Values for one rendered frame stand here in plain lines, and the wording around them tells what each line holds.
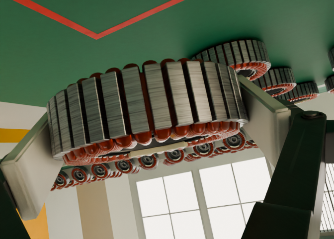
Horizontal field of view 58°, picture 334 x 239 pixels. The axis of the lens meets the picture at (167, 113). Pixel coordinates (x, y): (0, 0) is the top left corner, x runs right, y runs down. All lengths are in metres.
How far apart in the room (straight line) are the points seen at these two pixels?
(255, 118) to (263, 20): 0.22
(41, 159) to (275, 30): 0.32
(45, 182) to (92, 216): 3.74
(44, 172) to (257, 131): 0.11
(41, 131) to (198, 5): 0.19
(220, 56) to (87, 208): 3.63
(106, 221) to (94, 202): 0.26
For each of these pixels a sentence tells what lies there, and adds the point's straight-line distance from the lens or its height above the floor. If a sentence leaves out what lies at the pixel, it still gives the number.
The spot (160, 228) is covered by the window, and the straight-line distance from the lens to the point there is 7.67.
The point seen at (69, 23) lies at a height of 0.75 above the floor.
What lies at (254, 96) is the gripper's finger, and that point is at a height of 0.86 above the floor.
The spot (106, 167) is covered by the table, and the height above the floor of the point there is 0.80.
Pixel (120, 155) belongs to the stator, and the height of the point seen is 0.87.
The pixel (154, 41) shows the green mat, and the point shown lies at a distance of 0.34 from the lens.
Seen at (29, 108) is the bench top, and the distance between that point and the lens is 0.54.
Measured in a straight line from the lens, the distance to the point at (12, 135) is 3.59.
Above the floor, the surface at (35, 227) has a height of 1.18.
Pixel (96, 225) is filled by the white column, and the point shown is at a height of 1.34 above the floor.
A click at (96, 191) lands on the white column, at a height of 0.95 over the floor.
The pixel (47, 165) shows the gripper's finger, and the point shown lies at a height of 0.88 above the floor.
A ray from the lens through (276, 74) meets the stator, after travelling 0.57.
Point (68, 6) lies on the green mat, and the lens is 0.27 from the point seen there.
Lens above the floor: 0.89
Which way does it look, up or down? 11 degrees down
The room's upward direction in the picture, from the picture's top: 168 degrees clockwise
